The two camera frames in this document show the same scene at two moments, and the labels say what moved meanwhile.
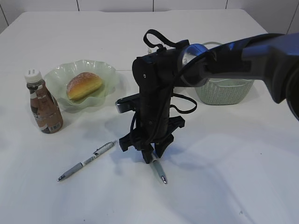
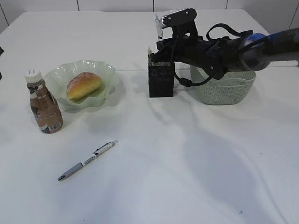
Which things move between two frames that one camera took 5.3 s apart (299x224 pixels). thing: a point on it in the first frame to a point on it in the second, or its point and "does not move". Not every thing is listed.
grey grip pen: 98,152 does not move
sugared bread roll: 82,85 does not move
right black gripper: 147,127 to 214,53
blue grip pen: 155,164 to 160,32
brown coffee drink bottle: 45,108 does not move
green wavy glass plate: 58,77 does not move
